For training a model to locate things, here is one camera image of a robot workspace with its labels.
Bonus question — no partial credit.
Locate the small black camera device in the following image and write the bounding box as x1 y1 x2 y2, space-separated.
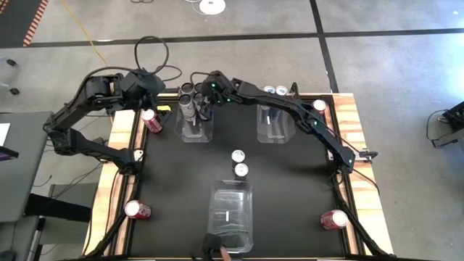
202 233 228 261

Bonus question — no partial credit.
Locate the black desk base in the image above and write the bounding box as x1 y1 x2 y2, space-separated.
24 193 92 223

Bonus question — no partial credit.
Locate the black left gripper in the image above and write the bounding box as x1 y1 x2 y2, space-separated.
146 94 174 124

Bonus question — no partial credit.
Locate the black table mat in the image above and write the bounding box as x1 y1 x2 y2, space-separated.
128 98 346 259

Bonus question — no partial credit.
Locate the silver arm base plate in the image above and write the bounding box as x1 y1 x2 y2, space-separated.
94 149 144 163
327 147 378 162

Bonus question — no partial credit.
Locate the black orange striped floor mat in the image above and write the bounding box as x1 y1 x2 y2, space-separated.
0 0 50 49

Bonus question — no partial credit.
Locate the clear plastic bin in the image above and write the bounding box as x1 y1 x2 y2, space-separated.
256 92 297 145
173 86 215 144
205 180 254 254

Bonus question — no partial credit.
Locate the grey desk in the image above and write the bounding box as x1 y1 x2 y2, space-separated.
0 111 55 223

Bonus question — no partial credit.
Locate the yellow floor cable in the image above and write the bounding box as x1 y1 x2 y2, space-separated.
59 0 109 67

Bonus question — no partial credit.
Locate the black equipment stand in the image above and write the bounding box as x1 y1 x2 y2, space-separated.
433 100 464 149

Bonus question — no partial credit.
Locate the black floor cable loop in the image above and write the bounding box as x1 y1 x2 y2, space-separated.
159 65 183 83

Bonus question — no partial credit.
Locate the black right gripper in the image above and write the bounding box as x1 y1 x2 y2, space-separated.
198 93 220 122

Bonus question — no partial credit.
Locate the white paper sheet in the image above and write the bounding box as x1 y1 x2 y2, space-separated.
0 123 11 146

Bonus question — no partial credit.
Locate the white round floor disc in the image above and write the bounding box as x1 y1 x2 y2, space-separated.
198 0 226 16

